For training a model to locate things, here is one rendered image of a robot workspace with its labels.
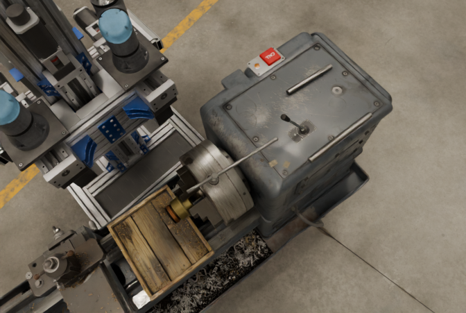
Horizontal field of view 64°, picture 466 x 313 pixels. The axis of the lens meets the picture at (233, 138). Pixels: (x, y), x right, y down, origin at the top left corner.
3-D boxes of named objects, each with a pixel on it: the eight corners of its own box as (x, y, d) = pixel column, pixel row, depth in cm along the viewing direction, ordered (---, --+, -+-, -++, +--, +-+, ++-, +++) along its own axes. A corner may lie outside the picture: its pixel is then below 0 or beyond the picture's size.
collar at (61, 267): (61, 248, 131) (57, 247, 128) (71, 268, 128) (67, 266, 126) (40, 263, 129) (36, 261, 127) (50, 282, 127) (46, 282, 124)
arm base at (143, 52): (107, 58, 159) (98, 44, 150) (134, 38, 163) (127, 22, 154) (127, 80, 154) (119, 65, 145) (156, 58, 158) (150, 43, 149)
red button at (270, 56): (271, 49, 146) (271, 46, 145) (281, 60, 144) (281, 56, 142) (259, 57, 145) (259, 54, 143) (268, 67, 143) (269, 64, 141)
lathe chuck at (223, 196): (197, 153, 161) (197, 134, 130) (241, 214, 156) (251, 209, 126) (180, 165, 159) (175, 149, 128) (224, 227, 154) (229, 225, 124)
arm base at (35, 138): (3, 132, 147) (-13, 120, 138) (37, 108, 151) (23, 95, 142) (23, 157, 142) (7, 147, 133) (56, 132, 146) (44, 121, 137)
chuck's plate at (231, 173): (204, 148, 161) (205, 129, 131) (248, 209, 157) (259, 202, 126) (198, 153, 161) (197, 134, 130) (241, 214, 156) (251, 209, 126)
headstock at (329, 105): (301, 75, 186) (313, 20, 150) (372, 145, 169) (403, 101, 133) (204, 142, 173) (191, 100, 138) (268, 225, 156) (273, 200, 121)
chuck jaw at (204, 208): (212, 191, 138) (231, 216, 134) (214, 195, 143) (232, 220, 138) (188, 209, 136) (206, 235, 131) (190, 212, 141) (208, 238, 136)
